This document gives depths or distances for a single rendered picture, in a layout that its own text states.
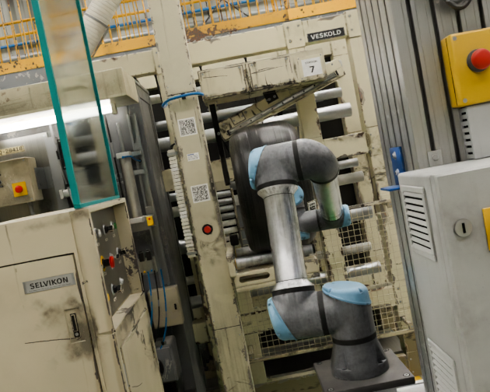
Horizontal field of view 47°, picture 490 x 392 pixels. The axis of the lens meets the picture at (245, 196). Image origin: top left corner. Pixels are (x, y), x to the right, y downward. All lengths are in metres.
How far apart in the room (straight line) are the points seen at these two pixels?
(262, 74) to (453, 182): 1.90
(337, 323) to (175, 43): 1.48
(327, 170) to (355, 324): 0.43
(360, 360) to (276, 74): 1.61
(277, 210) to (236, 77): 1.30
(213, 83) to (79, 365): 1.50
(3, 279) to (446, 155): 1.25
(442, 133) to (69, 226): 1.05
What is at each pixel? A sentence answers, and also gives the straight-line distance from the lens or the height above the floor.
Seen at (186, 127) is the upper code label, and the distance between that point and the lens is 2.47.
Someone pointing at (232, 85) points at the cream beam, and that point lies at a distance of 2.74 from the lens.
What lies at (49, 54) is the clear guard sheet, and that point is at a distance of 1.75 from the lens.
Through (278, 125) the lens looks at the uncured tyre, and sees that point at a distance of 2.42.
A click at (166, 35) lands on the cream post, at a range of 2.53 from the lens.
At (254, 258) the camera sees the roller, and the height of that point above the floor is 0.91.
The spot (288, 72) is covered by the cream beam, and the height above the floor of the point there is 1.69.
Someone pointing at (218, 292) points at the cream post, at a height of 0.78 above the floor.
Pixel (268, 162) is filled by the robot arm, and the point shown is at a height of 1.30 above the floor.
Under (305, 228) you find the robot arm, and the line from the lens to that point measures 1.92.
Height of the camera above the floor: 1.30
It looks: 3 degrees down
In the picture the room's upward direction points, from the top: 11 degrees counter-clockwise
